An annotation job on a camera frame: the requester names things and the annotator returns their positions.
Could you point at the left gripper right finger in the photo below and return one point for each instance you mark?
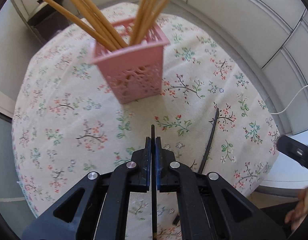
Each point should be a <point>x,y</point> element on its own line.
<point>209,207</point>

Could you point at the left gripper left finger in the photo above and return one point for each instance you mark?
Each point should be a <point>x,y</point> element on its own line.
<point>95,207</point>

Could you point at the black chopstick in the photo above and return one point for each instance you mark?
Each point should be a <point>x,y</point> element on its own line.
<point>208,147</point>
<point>153,184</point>

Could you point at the person's hand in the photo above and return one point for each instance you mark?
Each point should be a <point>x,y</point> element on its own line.
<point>296,216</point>

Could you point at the floral tablecloth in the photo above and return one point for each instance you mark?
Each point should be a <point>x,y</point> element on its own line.
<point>67,121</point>

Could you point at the pink perforated utensil holder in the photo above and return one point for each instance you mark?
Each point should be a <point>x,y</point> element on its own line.
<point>134,72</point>

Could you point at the black wok with lid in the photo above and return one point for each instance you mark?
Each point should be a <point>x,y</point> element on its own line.
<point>41,12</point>

